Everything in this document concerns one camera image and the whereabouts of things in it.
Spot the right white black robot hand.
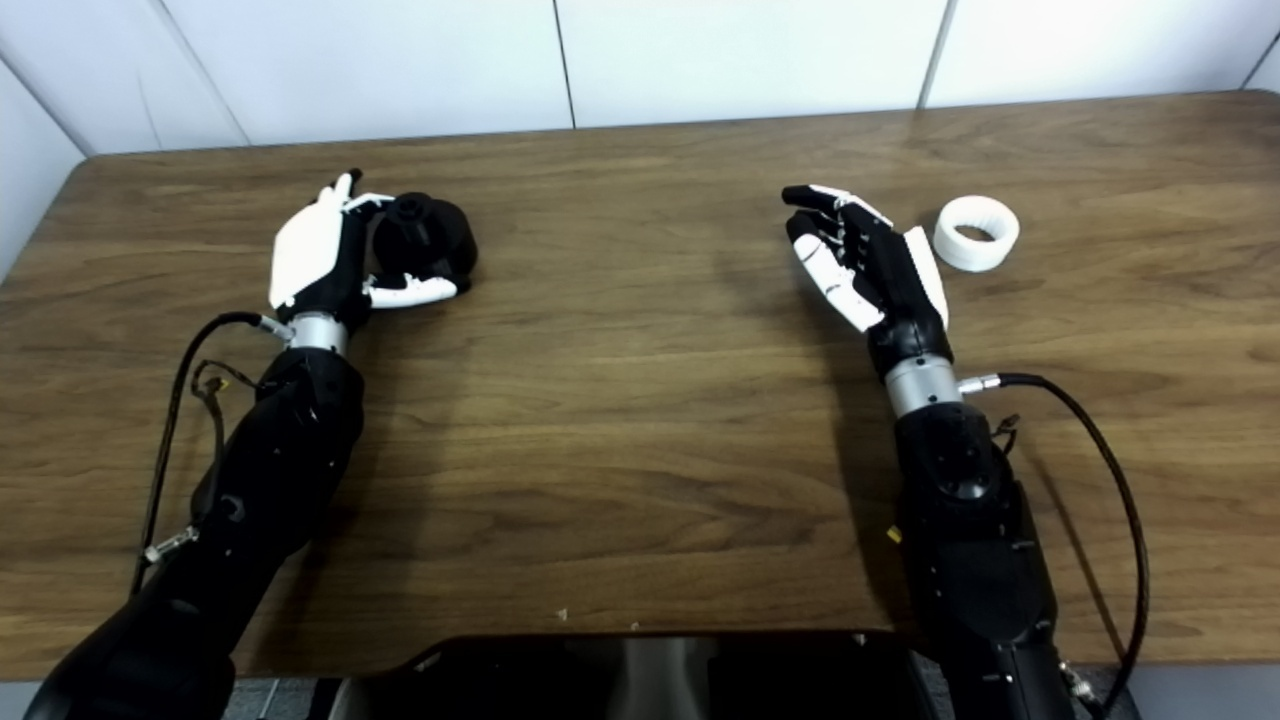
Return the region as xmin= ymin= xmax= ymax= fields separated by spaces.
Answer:
xmin=782 ymin=184 xmax=953 ymax=379

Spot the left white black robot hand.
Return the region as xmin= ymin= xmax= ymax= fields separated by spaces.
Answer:
xmin=268 ymin=170 xmax=459 ymax=326

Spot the white toothed plastic ring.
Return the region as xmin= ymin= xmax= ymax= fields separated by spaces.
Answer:
xmin=933 ymin=195 xmax=1021 ymax=273

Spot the round black plastic part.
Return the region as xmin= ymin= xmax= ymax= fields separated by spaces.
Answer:
xmin=368 ymin=192 xmax=479 ymax=293

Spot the glossy black robot torso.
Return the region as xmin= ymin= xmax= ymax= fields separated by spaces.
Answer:
xmin=330 ymin=632 xmax=941 ymax=720

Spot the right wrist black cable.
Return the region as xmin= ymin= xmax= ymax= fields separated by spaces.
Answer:
xmin=958 ymin=372 xmax=1151 ymax=720

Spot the left arm thin wire bundle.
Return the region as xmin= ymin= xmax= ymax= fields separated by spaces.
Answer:
xmin=190 ymin=360 xmax=263 ymax=521

